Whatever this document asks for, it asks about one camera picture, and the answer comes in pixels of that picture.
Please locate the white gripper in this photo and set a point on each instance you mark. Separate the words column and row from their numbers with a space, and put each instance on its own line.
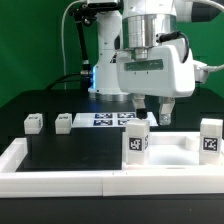
column 162, row 74

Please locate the white square tabletop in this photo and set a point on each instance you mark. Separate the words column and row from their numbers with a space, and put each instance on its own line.
column 170, row 149

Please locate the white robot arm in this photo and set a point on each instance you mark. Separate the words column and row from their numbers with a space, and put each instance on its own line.
column 142, row 53

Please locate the white sheet with fiducial markers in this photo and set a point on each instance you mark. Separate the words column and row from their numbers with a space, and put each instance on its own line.
column 108, row 119

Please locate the white U-shaped obstacle fence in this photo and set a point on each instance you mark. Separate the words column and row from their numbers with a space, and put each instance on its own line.
column 150, row 181

